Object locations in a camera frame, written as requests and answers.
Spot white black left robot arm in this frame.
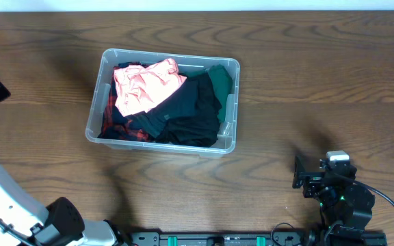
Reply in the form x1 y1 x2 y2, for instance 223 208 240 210
0 164 131 246

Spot navy garment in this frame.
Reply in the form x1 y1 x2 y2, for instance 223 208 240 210
129 79 198 138

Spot dark green garment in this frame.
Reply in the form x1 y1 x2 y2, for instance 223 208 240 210
183 65 233 123

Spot clear plastic storage bin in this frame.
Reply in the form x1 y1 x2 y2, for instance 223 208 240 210
85 49 241 159

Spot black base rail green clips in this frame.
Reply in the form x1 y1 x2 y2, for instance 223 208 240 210
124 232 388 246

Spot black garment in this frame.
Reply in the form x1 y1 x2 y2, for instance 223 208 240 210
155 73 222 148

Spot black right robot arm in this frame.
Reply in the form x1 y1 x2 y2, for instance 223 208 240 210
292 150 375 245

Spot red navy plaid shirt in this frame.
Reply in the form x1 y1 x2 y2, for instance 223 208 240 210
98 77 155 142

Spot pink garment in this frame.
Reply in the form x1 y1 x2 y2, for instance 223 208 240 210
114 58 187 117

